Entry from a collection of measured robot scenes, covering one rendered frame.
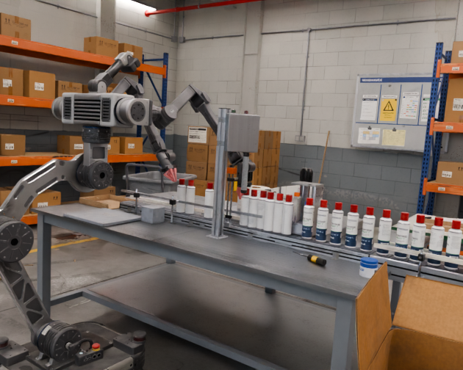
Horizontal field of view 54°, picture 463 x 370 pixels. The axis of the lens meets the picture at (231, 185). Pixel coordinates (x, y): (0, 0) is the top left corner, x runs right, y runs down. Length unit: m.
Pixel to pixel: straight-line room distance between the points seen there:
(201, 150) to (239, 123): 4.06
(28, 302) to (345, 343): 1.45
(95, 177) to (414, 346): 1.67
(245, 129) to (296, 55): 5.15
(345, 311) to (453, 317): 0.81
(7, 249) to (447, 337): 1.64
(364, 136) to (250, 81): 2.20
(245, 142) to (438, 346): 1.54
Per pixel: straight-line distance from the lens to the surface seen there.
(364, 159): 6.81
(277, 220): 2.32
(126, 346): 2.48
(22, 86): 6.02
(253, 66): 7.71
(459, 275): 2.05
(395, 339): 1.04
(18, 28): 6.00
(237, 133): 2.28
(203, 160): 6.31
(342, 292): 1.75
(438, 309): 1.05
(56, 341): 2.34
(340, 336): 1.85
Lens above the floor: 1.41
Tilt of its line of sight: 7 degrees down
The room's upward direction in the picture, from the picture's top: 4 degrees clockwise
